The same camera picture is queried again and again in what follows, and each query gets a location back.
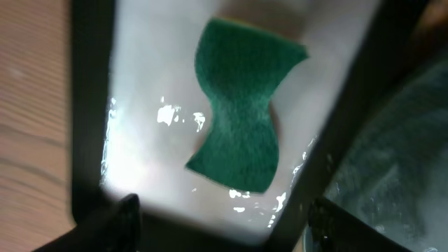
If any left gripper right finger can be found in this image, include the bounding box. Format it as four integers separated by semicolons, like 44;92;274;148
307;197;410;252

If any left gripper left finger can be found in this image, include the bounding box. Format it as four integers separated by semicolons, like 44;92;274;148
34;194;141;252

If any black rectangular sponge tray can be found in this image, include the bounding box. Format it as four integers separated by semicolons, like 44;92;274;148
71;1;427;251

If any round black tray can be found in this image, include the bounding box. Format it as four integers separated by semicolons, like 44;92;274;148
325;56;447;251

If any green yellow sponge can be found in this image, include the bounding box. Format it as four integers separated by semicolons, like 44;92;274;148
186;17;307;193

